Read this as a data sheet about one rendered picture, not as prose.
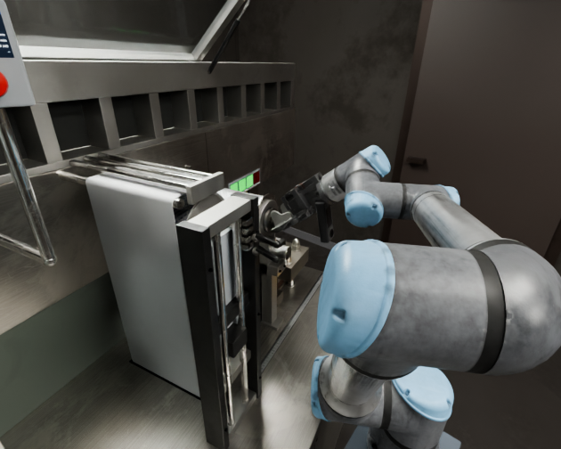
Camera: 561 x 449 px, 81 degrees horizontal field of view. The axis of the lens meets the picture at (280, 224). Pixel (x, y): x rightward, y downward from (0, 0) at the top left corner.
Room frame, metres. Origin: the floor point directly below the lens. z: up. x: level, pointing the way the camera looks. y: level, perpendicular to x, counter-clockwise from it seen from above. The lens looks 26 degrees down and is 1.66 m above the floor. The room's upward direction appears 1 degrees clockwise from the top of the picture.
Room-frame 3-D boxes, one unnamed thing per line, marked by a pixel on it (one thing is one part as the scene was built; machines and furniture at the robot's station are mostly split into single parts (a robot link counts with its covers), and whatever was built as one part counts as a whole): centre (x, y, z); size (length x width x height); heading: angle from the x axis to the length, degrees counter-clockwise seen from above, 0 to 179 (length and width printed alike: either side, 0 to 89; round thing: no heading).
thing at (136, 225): (0.63, 0.33, 1.17); 0.34 x 0.05 x 0.54; 64
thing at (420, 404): (0.43, -0.27, 1.07); 0.13 x 0.12 x 0.14; 82
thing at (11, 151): (0.38, 0.32, 1.51); 0.02 x 0.02 x 0.20
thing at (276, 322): (0.80, 0.02, 1.05); 0.06 x 0.05 x 0.31; 64
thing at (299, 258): (1.09, 0.10, 1.00); 0.40 x 0.16 x 0.06; 64
